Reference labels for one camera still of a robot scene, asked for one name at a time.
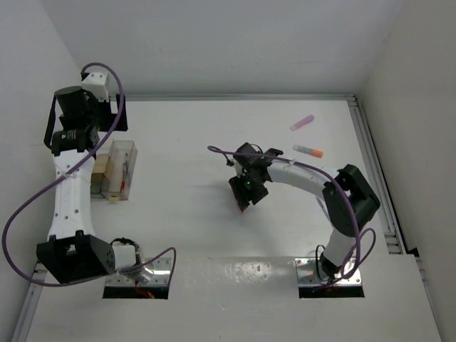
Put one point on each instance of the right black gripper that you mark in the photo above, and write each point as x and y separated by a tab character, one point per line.
237	183

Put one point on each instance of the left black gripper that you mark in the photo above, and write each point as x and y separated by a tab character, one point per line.
91	100

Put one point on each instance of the orange capped white tube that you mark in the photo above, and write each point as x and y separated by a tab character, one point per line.
308	151

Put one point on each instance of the red pen with clear cap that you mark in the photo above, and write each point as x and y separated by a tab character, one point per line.
122	184

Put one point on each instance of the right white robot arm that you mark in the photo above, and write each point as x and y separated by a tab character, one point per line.
346	195

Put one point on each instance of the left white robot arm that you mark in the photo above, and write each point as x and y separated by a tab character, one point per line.
72	252

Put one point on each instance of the clear compartment organizer box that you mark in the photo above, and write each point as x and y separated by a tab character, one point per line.
107	172

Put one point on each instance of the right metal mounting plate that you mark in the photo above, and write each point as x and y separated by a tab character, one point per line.
310	275

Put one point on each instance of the metal mounting plate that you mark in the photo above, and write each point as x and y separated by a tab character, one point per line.
310	275
156	274

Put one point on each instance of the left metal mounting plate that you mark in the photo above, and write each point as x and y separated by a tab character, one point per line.
156	274

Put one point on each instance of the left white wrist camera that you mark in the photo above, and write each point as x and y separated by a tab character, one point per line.
96	82

